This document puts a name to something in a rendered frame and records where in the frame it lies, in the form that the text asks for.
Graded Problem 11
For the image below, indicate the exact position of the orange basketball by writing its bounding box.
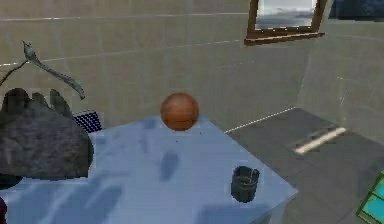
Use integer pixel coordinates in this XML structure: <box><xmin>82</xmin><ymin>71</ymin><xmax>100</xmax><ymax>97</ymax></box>
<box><xmin>160</xmin><ymin>92</ymin><xmax>200</xmax><ymax>132</ymax></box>

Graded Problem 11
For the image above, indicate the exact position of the pale blue table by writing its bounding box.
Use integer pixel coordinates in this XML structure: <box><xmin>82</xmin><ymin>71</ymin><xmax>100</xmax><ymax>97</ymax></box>
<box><xmin>0</xmin><ymin>114</ymin><xmax>299</xmax><ymax>224</ymax></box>

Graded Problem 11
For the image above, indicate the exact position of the dark grey cup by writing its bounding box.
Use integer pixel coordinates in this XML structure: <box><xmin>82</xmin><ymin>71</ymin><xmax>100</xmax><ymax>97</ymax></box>
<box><xmin>230</xmin><ymin>165</ymin><xmax>261</xmax><ymax>204</ymax></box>

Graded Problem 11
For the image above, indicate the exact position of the brown framed window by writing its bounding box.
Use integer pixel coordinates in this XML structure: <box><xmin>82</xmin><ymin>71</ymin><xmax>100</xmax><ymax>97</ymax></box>
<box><xmin>243</xmin><ymin>0</ymin><xmax>328</xmax><ymax>47</ymax></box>

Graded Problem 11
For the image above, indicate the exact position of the grey bare branch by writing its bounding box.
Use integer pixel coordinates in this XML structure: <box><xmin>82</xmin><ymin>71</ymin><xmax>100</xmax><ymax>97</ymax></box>
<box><xmin>0</xmin><ymin>40</ymin><xmax>86</xmax><ymax>101</ymax></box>

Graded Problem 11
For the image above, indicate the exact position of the green framed turquoise object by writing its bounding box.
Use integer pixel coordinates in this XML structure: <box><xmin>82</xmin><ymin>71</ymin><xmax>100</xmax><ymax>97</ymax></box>
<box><xmin>355</xmin><ymin>169</ymin><xmax>384</xmax><ymax>224</ymax></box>

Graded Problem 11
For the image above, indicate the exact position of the dark red object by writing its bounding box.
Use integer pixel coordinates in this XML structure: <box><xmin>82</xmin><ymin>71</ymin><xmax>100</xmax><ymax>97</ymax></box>
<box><xmin>0</xmin><ymin>196</ymin><xmax>8</xmax><ymax>224</ymax></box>

